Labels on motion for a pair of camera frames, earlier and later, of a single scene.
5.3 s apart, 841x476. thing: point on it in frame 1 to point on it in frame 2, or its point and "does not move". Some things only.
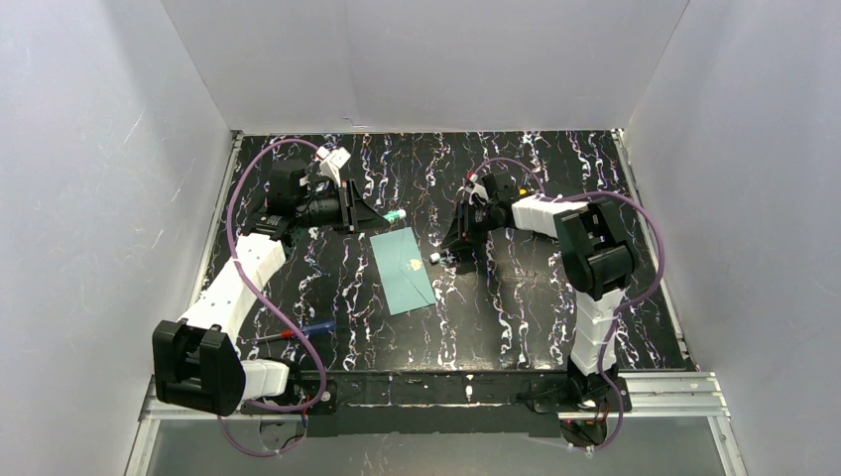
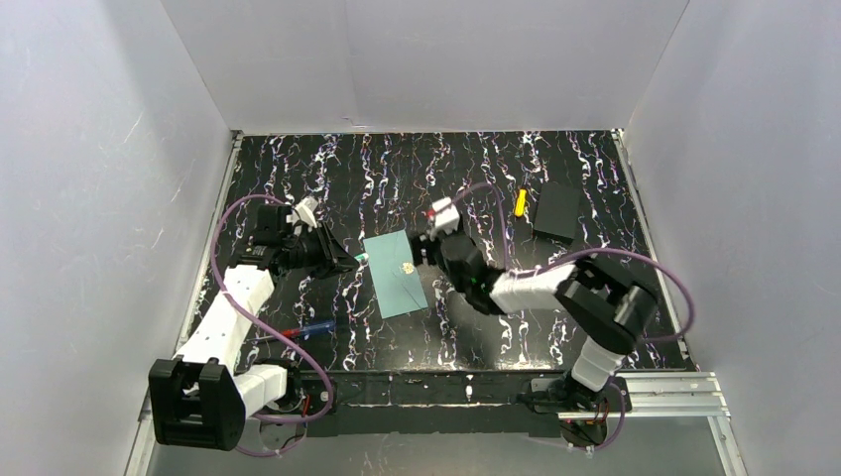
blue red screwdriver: (317, 328) does not move
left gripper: (353, 206) to (329, 249)
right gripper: (464, 227) to (432, 248)
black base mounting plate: (438, 403) does not move
